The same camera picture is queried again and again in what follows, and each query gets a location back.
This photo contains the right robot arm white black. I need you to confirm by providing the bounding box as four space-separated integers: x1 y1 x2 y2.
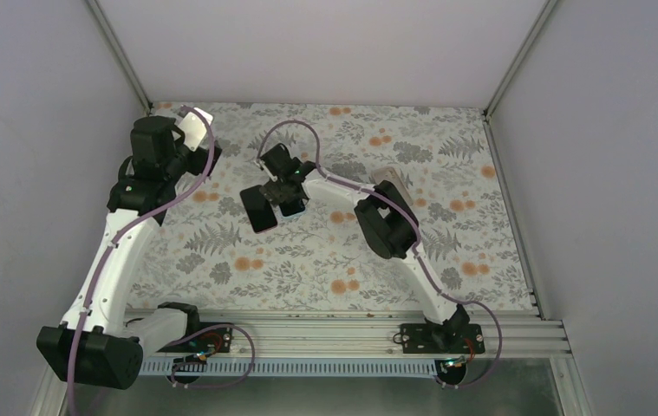
256 144 470 353

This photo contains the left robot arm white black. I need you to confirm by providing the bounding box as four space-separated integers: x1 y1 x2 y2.
36 107 221 390

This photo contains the floral patterned table mat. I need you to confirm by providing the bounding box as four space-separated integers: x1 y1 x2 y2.
128 103 533 313

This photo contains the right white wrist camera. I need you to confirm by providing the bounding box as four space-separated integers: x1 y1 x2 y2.
255 159 269 172

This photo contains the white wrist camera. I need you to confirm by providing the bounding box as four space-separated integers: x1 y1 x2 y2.
177 107 213 152
255 159 269 172

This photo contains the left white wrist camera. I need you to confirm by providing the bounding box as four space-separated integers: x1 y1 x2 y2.
177 107 213 152

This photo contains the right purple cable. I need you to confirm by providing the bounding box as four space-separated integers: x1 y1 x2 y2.
256 119 505 346

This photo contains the aluminium rail base frame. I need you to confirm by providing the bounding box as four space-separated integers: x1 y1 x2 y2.
29 309 594 416

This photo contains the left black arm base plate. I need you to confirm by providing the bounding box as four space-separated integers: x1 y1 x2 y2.
159 322 233 354

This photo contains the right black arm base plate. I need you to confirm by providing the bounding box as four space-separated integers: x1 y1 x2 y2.
392 323 486 354

